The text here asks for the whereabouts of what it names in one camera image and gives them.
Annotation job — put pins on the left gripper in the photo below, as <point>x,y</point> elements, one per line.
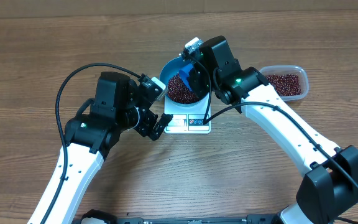
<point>150,119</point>

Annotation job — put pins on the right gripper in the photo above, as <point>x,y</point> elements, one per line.
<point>198,83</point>

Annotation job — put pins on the blue plastic measuring scoop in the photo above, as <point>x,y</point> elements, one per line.
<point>184,73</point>

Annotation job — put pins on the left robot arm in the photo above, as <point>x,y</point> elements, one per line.
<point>120,103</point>

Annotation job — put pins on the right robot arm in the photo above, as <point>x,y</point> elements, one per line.
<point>330,173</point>

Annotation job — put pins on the white digital kitchen scale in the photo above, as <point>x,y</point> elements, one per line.
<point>187,118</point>

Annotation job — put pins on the red beans in bowl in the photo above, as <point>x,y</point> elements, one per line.
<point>179,92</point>

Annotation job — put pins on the teal blue bowl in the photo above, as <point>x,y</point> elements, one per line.
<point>172,68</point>

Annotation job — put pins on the red adzuki beans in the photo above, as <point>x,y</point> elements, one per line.
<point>285,85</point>

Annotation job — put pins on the clear plastic food container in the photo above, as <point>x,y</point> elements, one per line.
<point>286,69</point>

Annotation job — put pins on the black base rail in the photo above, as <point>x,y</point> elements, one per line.
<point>97,216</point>

